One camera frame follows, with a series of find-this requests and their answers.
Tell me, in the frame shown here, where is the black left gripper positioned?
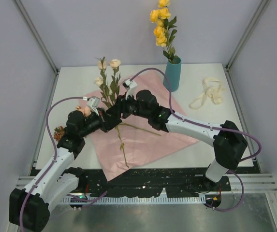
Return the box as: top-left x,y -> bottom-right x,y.
79,107 -> 121,138

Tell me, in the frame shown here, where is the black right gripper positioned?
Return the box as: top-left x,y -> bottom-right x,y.
106,91 -> 150,120

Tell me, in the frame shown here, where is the pink peony stem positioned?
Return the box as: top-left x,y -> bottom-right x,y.
75,105 -> 162,137

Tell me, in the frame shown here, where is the cream rose stem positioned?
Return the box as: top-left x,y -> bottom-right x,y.
93,57 -> 131,169

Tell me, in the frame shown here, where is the purple wrapping paper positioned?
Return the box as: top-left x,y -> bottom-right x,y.
81,68 -> 199,182

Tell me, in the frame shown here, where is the yellow rose stem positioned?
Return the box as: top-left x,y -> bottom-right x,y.
149,0 -> 180,64

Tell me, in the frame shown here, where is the cream printed ribbon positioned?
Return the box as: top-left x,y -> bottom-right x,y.
189,77 -> 225,110

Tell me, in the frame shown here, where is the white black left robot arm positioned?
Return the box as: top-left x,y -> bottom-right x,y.
9,107 -> 121,232

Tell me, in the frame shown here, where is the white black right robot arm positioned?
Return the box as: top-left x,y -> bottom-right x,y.
106,90 -> 248,190

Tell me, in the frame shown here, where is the teal ceramic vase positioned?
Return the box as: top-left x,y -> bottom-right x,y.
163,57 -> 181,92

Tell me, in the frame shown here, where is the brown rose stem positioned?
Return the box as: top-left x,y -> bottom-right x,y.
53,126 -> 65,142

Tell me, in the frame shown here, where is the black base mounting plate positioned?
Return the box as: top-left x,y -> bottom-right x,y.
72,168 -> 231,198

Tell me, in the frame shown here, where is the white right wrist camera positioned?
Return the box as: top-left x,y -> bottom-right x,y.
122,79 -> 137,100

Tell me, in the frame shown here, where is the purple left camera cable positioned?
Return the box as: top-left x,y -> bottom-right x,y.
19,96 -> 86,232

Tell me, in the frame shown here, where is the white slotted cable duct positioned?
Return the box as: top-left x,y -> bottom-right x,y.
59,195 -> 206,205

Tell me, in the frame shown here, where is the left aluminium frame post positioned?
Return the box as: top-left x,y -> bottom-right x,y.
14,0 -> 60,75

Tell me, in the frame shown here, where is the aluminium frame post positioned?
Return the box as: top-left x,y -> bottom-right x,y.
224,0 -> 271,72
14,0 -> 60,75

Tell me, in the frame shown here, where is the right aluminium frame post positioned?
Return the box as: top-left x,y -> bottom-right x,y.
224,0 -> 271,72

